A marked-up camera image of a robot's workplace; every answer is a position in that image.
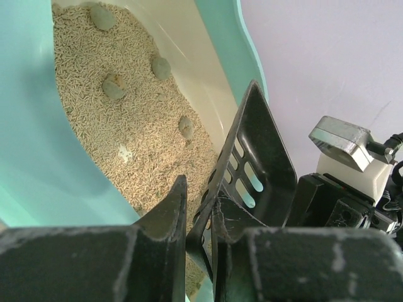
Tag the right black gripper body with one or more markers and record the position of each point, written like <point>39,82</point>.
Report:
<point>322,201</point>

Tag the black litter scoop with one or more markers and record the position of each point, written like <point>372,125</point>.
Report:
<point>253,178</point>

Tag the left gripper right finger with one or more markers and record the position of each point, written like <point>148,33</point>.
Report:
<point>254,262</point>

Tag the grey litter clump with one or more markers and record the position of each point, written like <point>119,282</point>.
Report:
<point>186,127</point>
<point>161,68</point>
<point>114,86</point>
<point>102,18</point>

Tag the teal cat litter box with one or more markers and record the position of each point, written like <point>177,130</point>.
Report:
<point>47,177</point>

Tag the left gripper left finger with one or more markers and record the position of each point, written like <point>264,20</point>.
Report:
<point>144,261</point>

